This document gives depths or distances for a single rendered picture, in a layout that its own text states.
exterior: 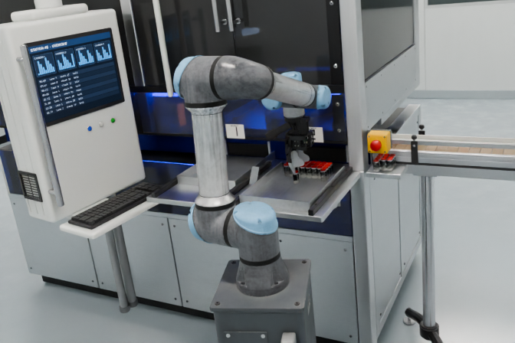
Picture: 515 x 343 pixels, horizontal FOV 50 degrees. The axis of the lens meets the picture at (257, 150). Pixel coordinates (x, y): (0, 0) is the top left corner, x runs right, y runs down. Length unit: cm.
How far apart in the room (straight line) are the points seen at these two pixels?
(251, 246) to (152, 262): 140
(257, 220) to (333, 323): 110
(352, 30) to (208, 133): 72
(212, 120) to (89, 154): 91
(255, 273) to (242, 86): 51
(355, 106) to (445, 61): 467
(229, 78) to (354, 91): 72
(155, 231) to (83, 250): 54
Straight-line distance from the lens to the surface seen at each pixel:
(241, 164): 230
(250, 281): 156
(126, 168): 245
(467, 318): 287
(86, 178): 233
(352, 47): 200
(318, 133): 212
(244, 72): 143
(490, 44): 659
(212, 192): 156
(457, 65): 666
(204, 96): 148
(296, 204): 182
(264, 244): 152
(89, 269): 320
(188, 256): 270
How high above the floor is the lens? 164
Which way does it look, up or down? 18 degrees down
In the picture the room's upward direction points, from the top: 6 degrees counter-clockwise
